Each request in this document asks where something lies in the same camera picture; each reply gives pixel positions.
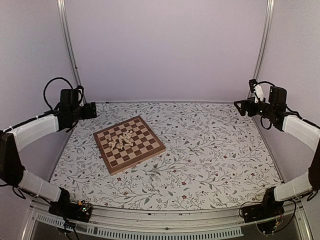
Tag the front aluminium rail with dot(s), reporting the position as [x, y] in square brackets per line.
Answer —
[107, 223]

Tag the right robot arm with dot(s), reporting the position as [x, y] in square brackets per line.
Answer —
[284, 119]

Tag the right aluminium frame post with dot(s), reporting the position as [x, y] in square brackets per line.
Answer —
[265, 37]

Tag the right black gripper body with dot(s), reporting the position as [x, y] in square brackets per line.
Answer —
[267, 111]

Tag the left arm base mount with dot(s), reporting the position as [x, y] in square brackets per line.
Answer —
[80, 211]

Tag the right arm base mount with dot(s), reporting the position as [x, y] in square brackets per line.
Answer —
[252, 211]

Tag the left aluminium frame post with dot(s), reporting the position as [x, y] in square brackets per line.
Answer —
[61, 7]

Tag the aluminium frame post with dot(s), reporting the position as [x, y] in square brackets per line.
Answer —
[61, 7]
[265, 37]

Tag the wooden chess board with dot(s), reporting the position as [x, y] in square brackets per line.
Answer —
[126, 144]

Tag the floral patterned table mat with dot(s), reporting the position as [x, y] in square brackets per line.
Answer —
[214, 158]

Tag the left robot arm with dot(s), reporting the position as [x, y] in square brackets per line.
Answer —
[67, 113]

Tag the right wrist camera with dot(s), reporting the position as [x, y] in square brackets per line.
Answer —
[257, 90]

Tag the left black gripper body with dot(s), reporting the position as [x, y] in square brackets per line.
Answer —
[77, 115]

